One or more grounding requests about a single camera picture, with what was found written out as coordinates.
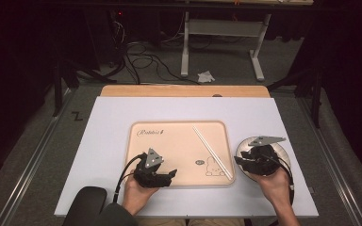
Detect right hand-held gripper cable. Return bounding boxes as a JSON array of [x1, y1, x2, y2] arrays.
[[269, 153, 296, 205]]

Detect black floor cables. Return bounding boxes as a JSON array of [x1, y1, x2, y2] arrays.
[[108, 18, 202, 87]]

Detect metal floor rail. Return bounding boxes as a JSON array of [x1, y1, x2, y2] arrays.
[[0, 89, 77, 226], [296, 97, 362, 226]]

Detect black metal stand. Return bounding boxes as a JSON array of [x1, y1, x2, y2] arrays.
[[266, 66, 325, 130], [52, 58, 118, 118]]

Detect white chopstick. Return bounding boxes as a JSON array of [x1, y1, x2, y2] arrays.
[[193, 125, 235, 182], [191, 125, 232, 181]]

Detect white plate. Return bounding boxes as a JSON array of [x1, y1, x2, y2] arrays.
[[234, 135, 292, 182]]

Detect hand-held gripper cable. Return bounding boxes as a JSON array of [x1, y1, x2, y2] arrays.
[[269, 153, 296, 205], [112, 153, 148, 204]]

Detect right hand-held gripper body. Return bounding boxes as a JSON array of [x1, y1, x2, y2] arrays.
[[240, 135, 288, 177]]

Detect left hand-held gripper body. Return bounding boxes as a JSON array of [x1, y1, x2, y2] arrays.
[[133, 147, 174, 189]]

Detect white board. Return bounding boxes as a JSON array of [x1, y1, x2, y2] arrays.
[[53, 95, 321, 218]]

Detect person's right hand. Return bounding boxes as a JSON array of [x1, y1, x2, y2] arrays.
[[250, 168, 292, 209]]

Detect white desk frame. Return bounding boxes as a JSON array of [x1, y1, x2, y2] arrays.
[[180, 10, 273, 83]]

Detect crumpled white paper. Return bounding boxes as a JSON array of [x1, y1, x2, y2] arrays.
[[196, 70, 217, 85]]

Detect left hand-held gripper cable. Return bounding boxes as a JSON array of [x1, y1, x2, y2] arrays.
[[112, 153, 148, 204]]

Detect person's left hand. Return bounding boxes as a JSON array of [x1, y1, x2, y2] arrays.
[[122, 170, 160, 217]]

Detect beige tray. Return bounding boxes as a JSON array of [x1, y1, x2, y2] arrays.
[[124, 120, 238, 188]]

